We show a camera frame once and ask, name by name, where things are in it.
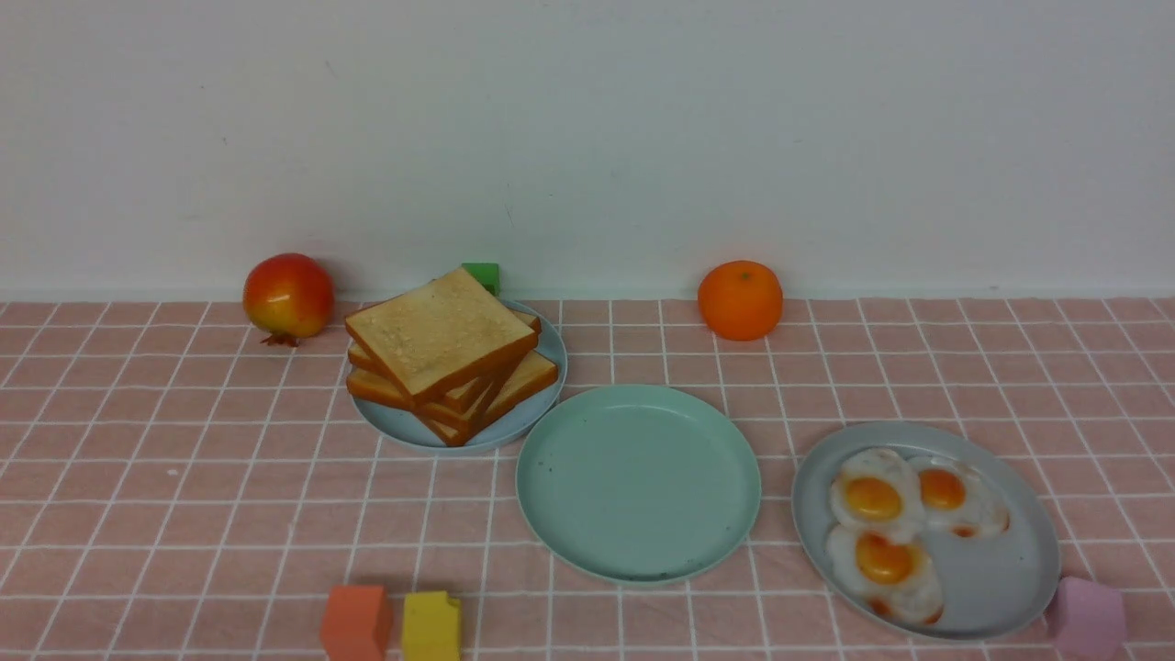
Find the toast slice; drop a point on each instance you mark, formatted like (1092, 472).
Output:
(440, 335)
(533, 374)
(450, 431)
(460, 398)

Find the fried egg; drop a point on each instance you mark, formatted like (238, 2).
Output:
(876, 490)
(957, 500)
(897, 582)

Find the green block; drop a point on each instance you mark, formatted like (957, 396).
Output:
(487, 274)

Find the orange tangerine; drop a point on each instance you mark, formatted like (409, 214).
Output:
(741, 301)

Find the green centre plate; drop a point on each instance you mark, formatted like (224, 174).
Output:
(638, 485)

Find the blue bread plate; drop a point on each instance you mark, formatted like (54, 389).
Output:
(403, 427)

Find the red yellow pomegranate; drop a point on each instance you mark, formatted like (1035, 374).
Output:
(289, 297)

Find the yellow block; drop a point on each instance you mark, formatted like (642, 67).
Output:
(432, 627)

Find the orange block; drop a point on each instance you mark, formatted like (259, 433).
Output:
(357, 623)

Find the pink checked tablecloth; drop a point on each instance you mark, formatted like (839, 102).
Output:
(173, 489)

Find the grey egg plate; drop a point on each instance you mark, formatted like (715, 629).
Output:
(992, 587)

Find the pink block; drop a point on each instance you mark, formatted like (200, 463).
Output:
(1087, 619)

